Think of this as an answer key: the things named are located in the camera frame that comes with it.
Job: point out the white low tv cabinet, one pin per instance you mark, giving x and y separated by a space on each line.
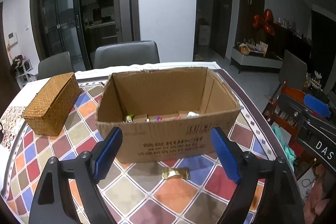
245 58

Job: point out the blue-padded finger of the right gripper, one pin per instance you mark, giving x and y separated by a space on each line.
317 106

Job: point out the gold foil snack packet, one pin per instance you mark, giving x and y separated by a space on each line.
168 173

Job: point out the pink snack packet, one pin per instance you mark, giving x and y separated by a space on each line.
158 118

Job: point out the white wall intercom panel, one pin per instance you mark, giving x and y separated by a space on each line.
12 38

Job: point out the dark chocolate bar wrapper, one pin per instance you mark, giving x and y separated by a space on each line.
192 114

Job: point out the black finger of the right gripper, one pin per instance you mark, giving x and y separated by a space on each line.
299 112

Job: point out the grey dining chair left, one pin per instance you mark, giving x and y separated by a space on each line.
55 65

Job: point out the woven wicker box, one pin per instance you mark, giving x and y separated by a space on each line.
52 104

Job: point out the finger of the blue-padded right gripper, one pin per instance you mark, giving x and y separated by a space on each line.
280 201

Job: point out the brown cardboard box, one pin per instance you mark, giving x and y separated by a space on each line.
170 94

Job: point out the glass sliding door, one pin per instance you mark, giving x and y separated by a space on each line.
58 27

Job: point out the red heart balloons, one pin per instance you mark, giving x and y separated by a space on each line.
264 21

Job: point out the green snack packet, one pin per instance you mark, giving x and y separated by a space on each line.
129 118

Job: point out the orange wooden chair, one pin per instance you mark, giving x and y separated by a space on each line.
285 127

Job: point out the white shelf with clutter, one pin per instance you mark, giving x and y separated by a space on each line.
23 71

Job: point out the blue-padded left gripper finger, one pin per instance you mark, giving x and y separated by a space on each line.
53 201

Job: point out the person's right hand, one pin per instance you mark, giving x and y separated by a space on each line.
320 204

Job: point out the colourful diamond-pattern tablecloth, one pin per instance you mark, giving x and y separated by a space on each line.
133 192

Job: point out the grey chair right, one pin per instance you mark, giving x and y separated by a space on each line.
293 71

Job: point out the grey dining chair centre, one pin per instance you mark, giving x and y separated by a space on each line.
126 54

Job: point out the grey dining chair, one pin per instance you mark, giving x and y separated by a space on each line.
55 65
126 54

